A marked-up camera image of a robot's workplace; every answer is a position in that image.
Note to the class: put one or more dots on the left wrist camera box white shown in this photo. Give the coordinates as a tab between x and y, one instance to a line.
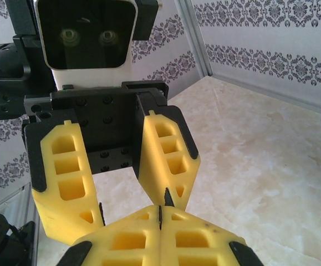
88	74

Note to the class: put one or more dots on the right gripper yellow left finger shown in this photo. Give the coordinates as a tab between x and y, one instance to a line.
107	249

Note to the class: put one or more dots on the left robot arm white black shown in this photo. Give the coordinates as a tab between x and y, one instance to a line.
5	238

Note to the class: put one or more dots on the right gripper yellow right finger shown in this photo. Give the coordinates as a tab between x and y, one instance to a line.
218	249

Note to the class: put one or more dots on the left aluminium side rail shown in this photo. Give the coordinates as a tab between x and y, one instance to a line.
16	199

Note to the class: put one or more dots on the aluminium back rail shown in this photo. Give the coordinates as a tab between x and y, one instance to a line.
274	95

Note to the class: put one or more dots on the left aluminium corner post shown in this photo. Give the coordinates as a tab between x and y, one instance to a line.
196	38

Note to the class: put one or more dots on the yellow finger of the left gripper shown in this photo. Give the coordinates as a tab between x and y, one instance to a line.
49	202
154	177

